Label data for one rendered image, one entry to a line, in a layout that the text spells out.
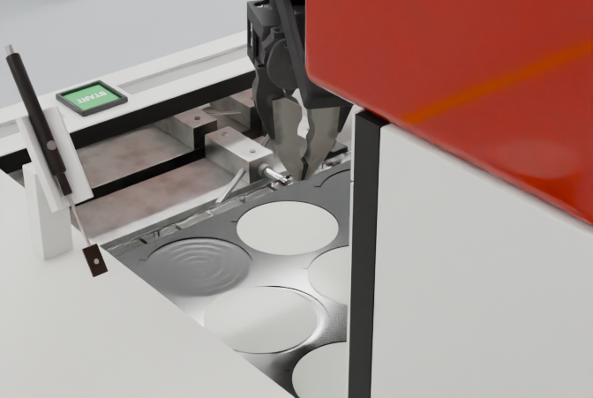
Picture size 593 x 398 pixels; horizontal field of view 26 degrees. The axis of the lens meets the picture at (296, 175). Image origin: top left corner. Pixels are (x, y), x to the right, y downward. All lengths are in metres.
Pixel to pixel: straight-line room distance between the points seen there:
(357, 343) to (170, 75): 0.66
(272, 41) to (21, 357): 0.33
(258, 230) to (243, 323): 0.15
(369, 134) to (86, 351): 0.34
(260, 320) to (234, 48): 0.46
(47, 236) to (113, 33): 2.92
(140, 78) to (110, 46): 2.49
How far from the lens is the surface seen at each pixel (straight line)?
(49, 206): 1.06
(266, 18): 1.11
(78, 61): 3.83
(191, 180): 1.38
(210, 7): 4.17
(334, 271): 1.19
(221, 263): 1.21
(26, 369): 0.99
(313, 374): 1.07
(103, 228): 1.31
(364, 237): 0.80
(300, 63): 1.03
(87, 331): 1.02
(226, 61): 1.47
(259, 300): 1.15
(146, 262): 1.22
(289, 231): 1.25
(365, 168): 0.77
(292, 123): 1.12
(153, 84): 1.42
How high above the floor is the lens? 1.56
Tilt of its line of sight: 30 degrees down
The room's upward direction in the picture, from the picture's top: straight up
